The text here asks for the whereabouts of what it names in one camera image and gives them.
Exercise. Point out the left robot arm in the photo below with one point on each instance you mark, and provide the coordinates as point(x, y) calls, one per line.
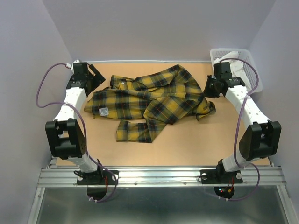
point(66, 134)

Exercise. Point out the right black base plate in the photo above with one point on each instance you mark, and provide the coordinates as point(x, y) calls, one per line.
point(212, 176)

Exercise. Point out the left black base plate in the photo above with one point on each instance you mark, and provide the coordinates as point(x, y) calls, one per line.
point(97, 178)

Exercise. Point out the aluminium mounting rail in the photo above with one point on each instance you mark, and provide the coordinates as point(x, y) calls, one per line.
point(163, 176)

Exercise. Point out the white plastic laundry basket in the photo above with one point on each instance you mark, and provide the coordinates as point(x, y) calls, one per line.
point(244, 55)

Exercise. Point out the white shirt in basket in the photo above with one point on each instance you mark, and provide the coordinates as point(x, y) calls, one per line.
point(238, 68)

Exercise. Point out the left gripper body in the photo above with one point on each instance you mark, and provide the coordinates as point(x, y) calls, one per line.
point(88, 76)

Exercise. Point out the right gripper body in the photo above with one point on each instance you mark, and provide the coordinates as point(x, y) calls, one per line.
point(217, 80)

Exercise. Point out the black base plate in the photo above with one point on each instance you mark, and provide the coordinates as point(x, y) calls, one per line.
point(97, 178)
point(212, 176)

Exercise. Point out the yellow plaid long sleeve shirt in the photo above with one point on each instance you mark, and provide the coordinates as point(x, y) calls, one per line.
point(146, 105)

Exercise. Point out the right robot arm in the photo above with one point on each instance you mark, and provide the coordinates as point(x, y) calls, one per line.
point(261, 136)

